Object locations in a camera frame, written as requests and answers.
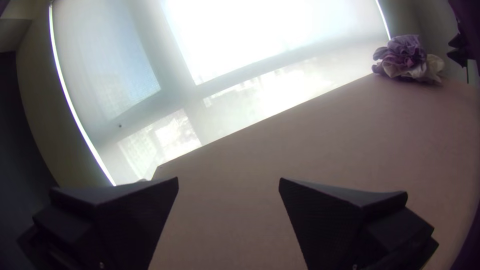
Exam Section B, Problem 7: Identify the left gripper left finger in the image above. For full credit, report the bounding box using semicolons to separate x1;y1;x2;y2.
16;176;180;270

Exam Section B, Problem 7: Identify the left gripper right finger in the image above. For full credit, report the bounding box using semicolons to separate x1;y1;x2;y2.
278;177;440;270

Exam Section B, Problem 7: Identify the heap of clothes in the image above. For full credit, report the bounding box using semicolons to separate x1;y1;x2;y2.
371;34;446;84

